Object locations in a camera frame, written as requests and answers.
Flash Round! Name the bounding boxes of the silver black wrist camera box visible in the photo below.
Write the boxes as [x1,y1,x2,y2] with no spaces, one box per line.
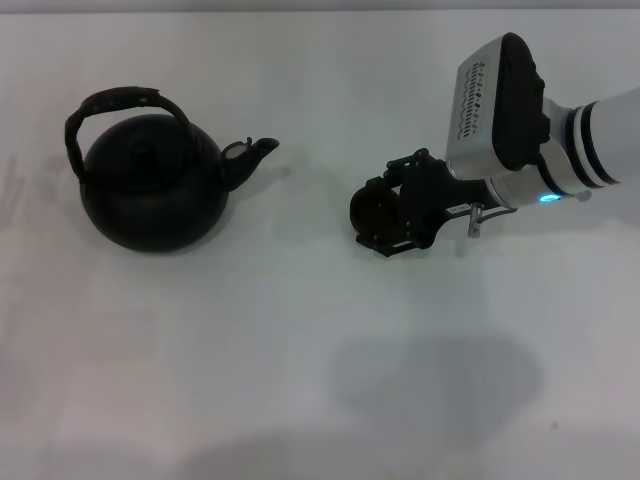
[444,32,552,182]

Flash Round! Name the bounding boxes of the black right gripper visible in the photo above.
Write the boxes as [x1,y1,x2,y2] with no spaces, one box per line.
[355,147,501,259]

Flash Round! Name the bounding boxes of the small dark round teacup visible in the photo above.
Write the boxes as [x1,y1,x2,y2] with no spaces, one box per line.
[349,180,402,236]

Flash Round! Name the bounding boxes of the black round teapot with handle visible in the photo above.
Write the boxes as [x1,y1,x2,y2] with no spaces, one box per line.
[63,85,281,253]

